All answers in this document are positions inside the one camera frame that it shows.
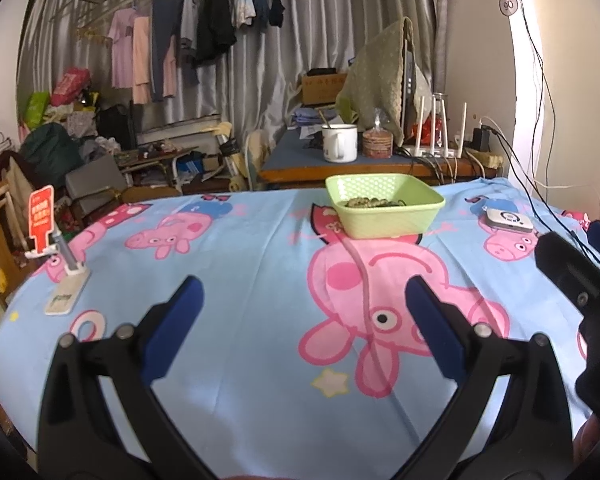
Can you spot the black power adapter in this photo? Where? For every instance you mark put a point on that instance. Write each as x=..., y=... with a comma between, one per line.
x=481, y=139

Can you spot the white enamel mug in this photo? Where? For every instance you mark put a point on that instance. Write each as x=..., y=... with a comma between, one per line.
x=342, y=145

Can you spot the green knitted cloth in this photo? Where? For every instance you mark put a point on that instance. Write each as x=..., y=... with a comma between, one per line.
x=375, y=75

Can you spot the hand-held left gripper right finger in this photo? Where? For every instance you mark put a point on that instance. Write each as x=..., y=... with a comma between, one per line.
x=432, y=330

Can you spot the red shiny wrapping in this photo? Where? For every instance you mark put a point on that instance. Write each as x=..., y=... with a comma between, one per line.
x=427, y=130

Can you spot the beige foam block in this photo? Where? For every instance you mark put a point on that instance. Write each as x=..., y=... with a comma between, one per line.
x=485, y=157

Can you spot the printed blue blanket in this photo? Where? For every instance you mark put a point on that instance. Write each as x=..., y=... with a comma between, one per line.
x=230, y=260

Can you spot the cardboard box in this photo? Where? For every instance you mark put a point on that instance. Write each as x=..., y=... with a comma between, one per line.
x=322, y=89

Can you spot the white phone stand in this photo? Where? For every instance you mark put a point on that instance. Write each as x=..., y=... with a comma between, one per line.
x=62, y=300

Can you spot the dark shorts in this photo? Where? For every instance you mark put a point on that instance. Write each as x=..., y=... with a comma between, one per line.
x=276, y=10

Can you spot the black bag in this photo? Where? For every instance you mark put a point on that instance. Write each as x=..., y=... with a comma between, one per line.
x=115, y=127

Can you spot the blue shirt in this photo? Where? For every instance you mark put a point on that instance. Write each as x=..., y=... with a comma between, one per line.
x=261, y=5

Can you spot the stack of papers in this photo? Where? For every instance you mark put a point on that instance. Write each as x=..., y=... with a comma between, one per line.
x=312, y=117

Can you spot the red plastic bag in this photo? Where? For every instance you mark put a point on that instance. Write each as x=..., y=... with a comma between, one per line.
x=70, y=85

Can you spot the round wall sticker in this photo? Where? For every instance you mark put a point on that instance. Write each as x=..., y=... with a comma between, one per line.
x=508, y=4

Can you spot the green plastic basket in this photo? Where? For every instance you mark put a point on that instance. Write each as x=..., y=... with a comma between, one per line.
x=380, y=222

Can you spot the green plastic bag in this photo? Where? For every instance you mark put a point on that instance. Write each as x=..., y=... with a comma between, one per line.
x=37, y=109

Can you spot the white square power bank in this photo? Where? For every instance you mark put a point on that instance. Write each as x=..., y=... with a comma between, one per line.
x=497, y=220

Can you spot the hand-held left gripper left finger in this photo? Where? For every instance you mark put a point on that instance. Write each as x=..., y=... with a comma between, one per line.
x=172, y=330

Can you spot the black jacket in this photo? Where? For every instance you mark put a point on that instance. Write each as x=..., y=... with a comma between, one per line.
x=215, y=20

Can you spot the dark green bundle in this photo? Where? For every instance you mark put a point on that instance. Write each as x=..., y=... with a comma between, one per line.
x=50, y=147

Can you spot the red sign card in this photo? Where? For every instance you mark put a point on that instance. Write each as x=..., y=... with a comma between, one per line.
x=41, y=215

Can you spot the pink dress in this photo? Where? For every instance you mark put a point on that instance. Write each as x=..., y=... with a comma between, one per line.
x=122, y=50

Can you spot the white router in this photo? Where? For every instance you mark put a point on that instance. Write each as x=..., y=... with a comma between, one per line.
x=432, y=150

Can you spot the wooden desk with blue top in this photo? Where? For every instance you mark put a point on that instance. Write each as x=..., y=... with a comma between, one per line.
x=330, y=172

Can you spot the cream plastic chair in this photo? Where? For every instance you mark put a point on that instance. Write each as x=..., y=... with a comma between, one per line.
x=257, y=155

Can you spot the grey shirt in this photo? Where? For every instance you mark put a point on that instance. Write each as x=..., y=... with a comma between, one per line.
x=189, y=30

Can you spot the cluttered low table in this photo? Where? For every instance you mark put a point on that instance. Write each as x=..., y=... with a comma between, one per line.
x=155, y=157

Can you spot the dark blue trousers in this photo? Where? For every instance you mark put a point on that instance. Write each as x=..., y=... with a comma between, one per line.
x=160, y=45

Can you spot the wooden stick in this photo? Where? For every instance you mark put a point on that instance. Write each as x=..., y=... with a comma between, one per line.
x=324, y=119

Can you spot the white shirt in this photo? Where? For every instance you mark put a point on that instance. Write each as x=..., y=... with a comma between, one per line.
x=241, y=5

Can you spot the grey case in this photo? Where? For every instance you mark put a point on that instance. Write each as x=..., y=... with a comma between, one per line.
x=95, y=175

